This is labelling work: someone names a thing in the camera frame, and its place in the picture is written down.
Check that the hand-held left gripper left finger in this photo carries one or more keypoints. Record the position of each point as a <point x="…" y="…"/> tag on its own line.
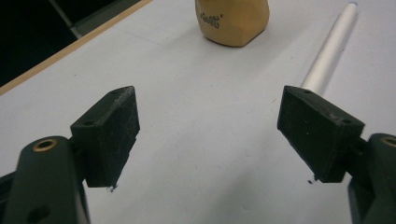
<point x="102" y="140"/>

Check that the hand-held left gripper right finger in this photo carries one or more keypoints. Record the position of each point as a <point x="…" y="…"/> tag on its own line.
<point x="320" y="137"/>

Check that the white stylus pen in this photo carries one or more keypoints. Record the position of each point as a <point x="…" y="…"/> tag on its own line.
<point x="333" y="49"/>

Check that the tan faceted container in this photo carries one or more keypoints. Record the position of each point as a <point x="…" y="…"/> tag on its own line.
<point x="232" y="21"/>

